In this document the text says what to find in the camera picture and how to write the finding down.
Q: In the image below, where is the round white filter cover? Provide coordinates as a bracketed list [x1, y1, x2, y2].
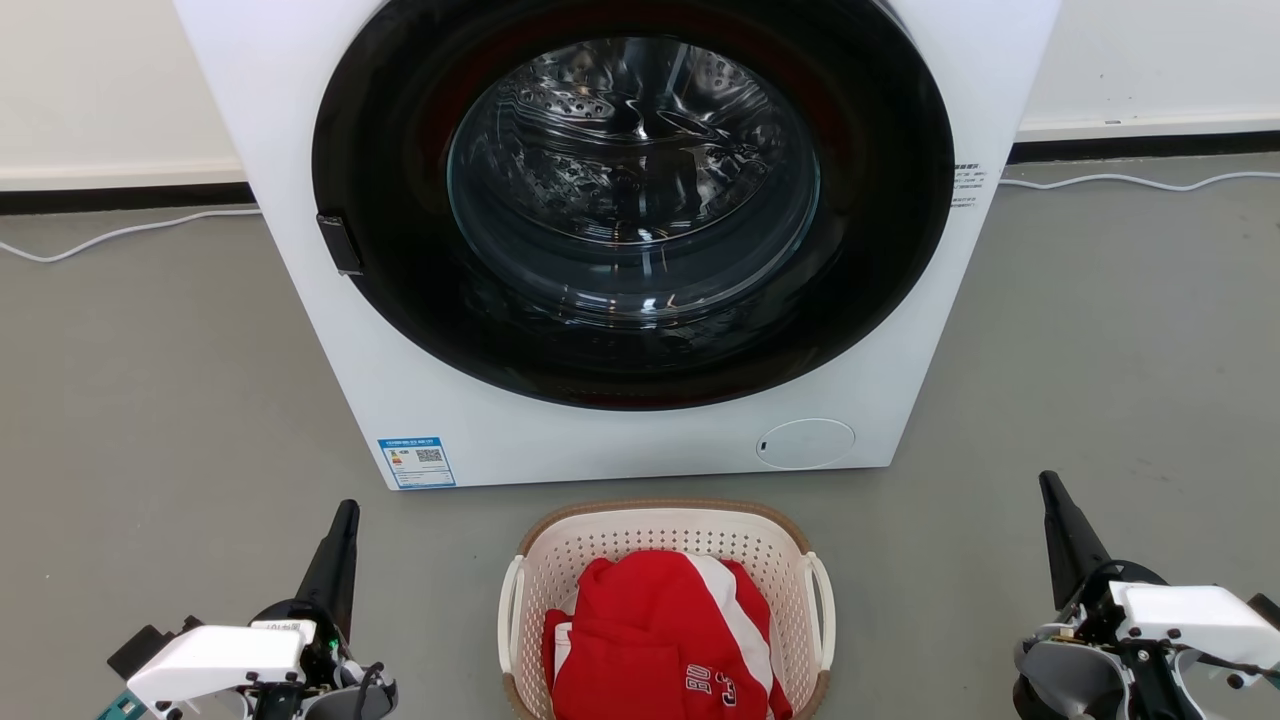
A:
[756, 418, 857, 471]

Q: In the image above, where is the white front-load washing machine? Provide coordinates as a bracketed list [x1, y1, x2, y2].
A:
[173, 0, 1063, 491]

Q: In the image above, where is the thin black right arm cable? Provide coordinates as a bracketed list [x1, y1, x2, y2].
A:
[1168, 642, 1280, 683]

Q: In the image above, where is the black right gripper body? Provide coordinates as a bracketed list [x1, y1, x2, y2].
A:
[1058, 560, 1167, 642]

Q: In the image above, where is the black round washing machine door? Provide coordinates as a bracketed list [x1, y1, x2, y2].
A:
[312, 0, 956, 411]

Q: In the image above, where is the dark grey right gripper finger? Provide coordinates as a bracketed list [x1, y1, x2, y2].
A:
[1039, 471, 1112, 612]

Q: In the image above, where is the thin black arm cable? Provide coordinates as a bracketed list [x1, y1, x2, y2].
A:
[1168, 642, 1280, 683]
[352, 660, 387, 720]

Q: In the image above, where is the white floor cable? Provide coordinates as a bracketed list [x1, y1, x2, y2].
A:
[998, 170, 1280, 193]
[0, 206, 263, 264]

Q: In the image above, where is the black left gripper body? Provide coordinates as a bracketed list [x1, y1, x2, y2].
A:
[250, 598, 353, 687]

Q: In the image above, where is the red and white garment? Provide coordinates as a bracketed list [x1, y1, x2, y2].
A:
[541, 550, 794, 720]

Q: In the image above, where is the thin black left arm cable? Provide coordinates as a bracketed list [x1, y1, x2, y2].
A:
[352, 660, 387, 720]

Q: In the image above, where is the black door handle latch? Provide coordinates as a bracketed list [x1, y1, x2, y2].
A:
[316, 212, 364, 277]

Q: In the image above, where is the blue energy label sticker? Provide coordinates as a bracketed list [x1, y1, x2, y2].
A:
[377, 436, 458, 490]

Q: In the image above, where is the cream perforated laundry basket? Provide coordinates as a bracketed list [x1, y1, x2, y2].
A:
[497, 500, 837, 720]

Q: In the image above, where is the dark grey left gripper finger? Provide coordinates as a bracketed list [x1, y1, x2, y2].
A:
[296, 500, 360, 641]

